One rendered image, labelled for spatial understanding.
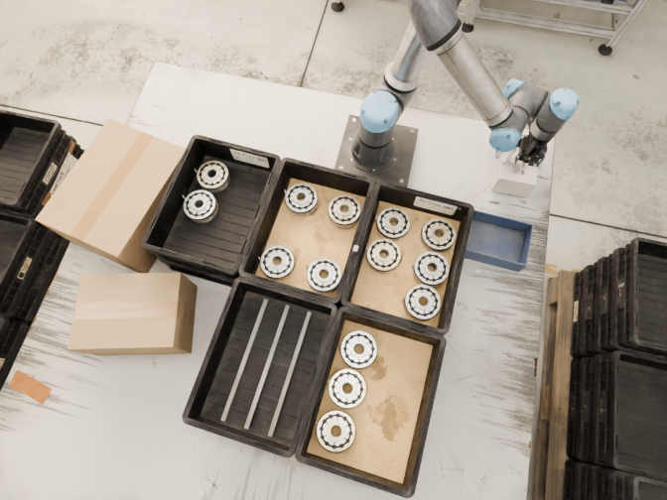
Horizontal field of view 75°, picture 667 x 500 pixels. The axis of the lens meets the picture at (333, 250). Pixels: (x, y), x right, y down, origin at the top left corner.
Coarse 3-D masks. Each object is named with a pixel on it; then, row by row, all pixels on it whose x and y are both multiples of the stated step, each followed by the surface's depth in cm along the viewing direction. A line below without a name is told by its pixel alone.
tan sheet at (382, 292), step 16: (384, 208) 138; (400, 208) 138; (416, 224) 136; (368, 240) 135; (400, 240) 135; (416, 240) 135; (384, 256) 133; (416, 256) 133; (448, 256) 133; (368, 272) 132; (400, 272) 131; (368, 288) 130; (384, 288) 130; (400, 288) 130; (368, 304) 128; (384, 304) 128; (400, 304) 128; (416, 320) 126; (432, 320) 126
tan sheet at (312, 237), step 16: (320, 192) 141; (336, 192) 141; (320, 208) 139; (288, 224) 137; (304, 224) 137; (320, 224) 137; (272, 240) 136; (288, 240) 135; (304, 240) 135; (320, 240) 135; (336, 240) 135; (352, 240) 135; (304, 256) 134; (320, 256) 133; (336, 256) 133; (256, 272) 132; (304, 272) 132; (304, 288) 130
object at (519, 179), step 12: (504, 168) 146; (516, 168) 146; (528, 168) 146; (492, 180) 154; (504, 180) 145; (516, 180) 144; (528, 180) 144; (504, 192) 152; (516, 192) 151; (528, 192) 149
